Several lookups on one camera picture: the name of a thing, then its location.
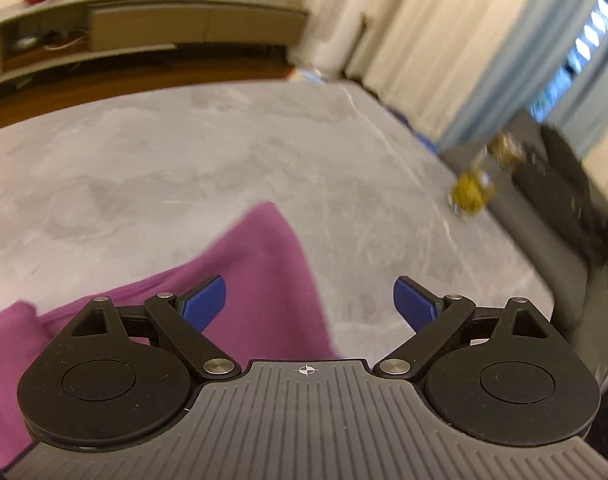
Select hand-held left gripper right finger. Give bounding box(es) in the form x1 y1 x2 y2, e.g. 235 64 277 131
374 276 554 378

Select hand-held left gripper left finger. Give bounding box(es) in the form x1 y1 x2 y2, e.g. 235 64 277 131
66 274 242 380

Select purple pants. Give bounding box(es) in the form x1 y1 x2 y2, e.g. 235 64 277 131
0 201 345 471

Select gold-coloured object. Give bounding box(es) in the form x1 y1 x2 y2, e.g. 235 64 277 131
486 132 527 168
449 170 497 221

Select grey sofa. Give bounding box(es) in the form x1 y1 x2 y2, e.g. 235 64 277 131
441 110 608 396

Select dark throw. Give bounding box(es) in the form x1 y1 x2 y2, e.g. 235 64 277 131
514 125 608 266

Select cream curtain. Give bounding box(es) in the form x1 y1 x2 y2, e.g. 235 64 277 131
344 0 549 131

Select light blue curtain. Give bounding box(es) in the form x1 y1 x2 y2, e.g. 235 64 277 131
441 0 608 148

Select long grey TV cabinet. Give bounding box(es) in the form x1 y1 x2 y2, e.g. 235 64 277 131
0 0 309 92

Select white lace-covered air conditioner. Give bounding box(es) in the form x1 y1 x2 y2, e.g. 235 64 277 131
291 0 367 77

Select window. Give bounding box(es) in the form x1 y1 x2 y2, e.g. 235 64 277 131
528 0 608 121

